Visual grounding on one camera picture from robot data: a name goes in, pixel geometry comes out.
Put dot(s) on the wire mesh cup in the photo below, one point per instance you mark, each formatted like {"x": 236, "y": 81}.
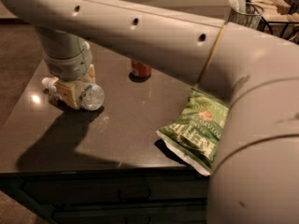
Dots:
{"x": 249, "y": 17}

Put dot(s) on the white napkins in cup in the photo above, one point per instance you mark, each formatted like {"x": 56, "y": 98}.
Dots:
{"x": 238, "y": 5}

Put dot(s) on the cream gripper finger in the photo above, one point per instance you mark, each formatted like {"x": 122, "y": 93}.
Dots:
{"x": 69, "y": 92}
{"x": 91, "y": 73}

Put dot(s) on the black wire snack rack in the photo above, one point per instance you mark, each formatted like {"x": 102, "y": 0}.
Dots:
{"x": 280, "y": 18}

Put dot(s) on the red soda can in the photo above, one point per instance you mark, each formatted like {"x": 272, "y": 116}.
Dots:
{"x": 140, "y": 70}

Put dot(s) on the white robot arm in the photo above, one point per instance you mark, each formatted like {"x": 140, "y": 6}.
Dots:
{"x": 255, "y": 176}

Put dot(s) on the clear plastic water bottle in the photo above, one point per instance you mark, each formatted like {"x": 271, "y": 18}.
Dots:
{"x": 91, "y": 98}

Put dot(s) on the dark cabinet drawers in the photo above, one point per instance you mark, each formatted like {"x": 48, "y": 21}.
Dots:
{"x": 131, "y": 197}

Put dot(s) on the green kettle chip bag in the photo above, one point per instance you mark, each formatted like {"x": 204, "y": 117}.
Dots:
{"x": 195, "y": 135}

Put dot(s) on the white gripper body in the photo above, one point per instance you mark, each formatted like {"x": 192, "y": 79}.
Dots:
{"x": 69, "y": 69}

